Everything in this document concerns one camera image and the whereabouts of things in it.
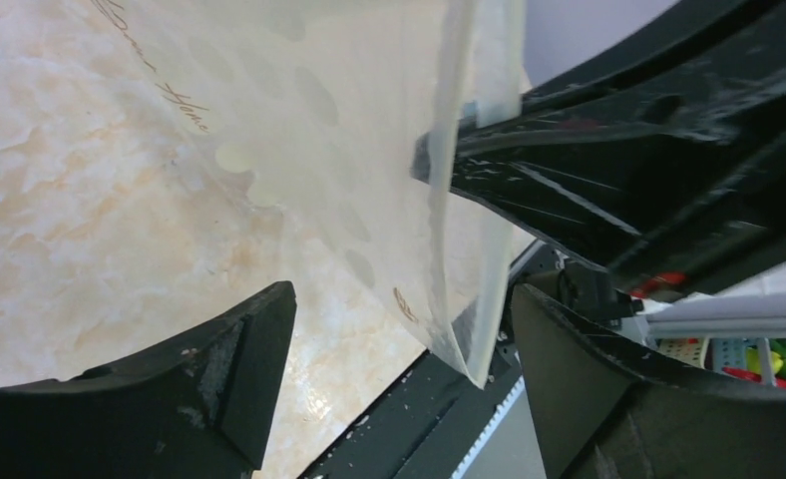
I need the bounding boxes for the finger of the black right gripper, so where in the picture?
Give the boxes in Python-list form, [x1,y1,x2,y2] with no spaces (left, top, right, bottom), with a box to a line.
[459,0,786,127]
[450,59,786,291]

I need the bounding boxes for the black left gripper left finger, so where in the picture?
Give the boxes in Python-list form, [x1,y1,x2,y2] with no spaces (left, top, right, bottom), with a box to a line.
[0,281,297,478]

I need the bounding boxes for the clear dotted zip top bag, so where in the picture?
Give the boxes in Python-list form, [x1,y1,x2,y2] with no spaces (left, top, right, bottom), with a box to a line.
[96,1,528,386]

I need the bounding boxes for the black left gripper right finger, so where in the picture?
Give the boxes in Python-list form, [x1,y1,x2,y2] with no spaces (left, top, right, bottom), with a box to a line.
[512,284,786,478]

